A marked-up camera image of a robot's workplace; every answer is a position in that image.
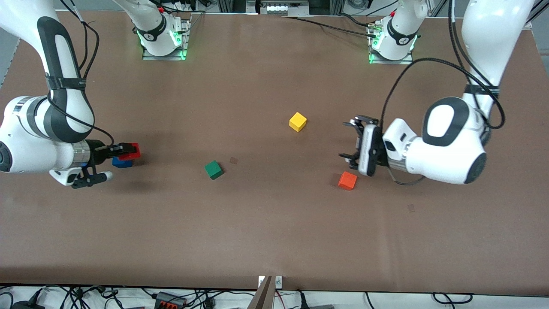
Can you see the red wooden block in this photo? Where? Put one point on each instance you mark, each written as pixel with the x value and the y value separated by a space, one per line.
pixel 131 158

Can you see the grey metal terminal unit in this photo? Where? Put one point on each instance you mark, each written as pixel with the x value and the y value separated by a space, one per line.
pixel 283 8

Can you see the black orange connector block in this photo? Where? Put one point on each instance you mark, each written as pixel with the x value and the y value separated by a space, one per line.
pixel 169 299

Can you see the yellow wooden block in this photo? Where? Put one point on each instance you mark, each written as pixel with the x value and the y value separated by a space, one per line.
pixel 297 122

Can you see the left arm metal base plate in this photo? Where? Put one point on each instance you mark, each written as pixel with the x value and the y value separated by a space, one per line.
pixel 405 61

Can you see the blue wooden block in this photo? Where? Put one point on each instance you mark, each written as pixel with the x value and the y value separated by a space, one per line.
pixel 120 164

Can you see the orange wooden block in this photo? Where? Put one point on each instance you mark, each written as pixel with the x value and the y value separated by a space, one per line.
pixel 347 180

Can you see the brown table mat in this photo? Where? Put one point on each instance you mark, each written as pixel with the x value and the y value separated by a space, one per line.
pixel 274 236

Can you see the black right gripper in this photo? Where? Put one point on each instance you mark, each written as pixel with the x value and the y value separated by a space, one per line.
pixel 97 152

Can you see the brown wooden strip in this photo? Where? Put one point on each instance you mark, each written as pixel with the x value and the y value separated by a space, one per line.
pixel 262 296

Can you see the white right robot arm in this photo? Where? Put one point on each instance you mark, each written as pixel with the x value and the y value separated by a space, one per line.
pixel 25 146

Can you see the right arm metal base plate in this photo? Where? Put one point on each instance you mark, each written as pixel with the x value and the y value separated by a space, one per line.
pixel 185 38

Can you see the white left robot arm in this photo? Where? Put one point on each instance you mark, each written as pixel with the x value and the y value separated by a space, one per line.
pixel 450 146

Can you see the aluminium frame profile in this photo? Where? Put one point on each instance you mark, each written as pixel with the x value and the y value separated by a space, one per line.
pixel 231 5

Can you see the green wooden block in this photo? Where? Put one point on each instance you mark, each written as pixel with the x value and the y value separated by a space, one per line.
pixel 213 170

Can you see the aluminium corner bracket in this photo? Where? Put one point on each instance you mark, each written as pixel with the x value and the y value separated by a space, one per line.
pixel 542 6

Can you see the small white bracket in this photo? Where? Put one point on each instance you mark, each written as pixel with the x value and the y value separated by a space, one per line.
pixel 279 281
pixel 261 281

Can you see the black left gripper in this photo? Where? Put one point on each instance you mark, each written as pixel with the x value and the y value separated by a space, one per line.
pixel 379 151

